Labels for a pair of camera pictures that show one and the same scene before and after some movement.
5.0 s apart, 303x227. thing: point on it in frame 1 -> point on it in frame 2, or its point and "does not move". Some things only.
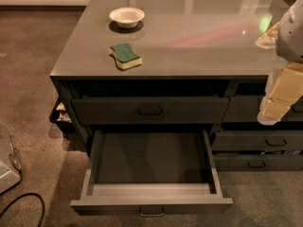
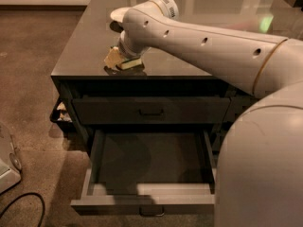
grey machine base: (9, 166) does not move
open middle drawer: (151, 172) does not move
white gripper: (291, 35) -> (127, 53)
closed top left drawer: (151, 110) does not move
